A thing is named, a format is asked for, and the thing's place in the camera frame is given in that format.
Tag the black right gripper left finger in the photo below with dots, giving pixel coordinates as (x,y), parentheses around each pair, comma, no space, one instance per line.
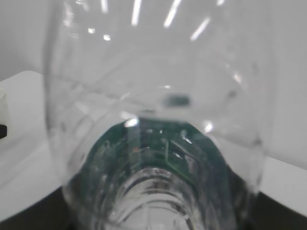
(50,213)

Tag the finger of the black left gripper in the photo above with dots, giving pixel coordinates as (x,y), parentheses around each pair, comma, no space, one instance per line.
(3,131)

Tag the white paper cup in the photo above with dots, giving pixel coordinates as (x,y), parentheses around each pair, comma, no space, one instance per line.
(4,110)

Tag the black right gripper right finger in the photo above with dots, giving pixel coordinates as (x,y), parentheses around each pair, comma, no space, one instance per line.
(268,214)

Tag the clear water bottle green label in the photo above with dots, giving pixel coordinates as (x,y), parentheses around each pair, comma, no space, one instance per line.
(157,111)

